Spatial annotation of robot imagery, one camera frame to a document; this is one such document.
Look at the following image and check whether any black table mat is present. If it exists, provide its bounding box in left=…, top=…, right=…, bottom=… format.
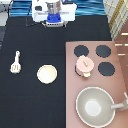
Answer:
left=0, top=15, right=111, bottom=128

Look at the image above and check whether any black burner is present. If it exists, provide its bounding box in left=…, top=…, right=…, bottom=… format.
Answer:
left=98, top=62, right=115, bottom=76
left=74, top=45, right=89, bottom=57
left=96, top=45, right=111, bottom=58

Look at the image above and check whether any pink stove top board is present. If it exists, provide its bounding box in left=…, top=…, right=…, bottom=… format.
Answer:
left=66, top=41, right=128, bottom=128

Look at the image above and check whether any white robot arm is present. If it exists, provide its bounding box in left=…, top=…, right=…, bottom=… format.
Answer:
left=32, top=0, right=77, bottom=27

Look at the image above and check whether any cream slotted spatula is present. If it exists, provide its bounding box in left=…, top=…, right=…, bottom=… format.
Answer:
left=10, top=51, right=21, bottom=74

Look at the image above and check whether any black burner bottom right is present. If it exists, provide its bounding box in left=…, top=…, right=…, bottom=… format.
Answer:
left=98, top=62, right=115, bottom=76

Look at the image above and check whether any cream plate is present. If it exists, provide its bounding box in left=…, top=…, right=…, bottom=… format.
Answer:
left=37, top=65, right=57, bottom=84

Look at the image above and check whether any black burner top left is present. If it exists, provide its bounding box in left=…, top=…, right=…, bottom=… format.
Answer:
left=74, top=45, right=89, bottom=57

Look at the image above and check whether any black burner top right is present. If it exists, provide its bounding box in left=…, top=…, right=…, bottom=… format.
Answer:
left=96, top=45, right=111, bottom=58

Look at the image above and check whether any pink pot with food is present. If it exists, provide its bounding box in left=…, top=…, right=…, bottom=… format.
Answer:
left=76, top=64, right=92, bottom=77

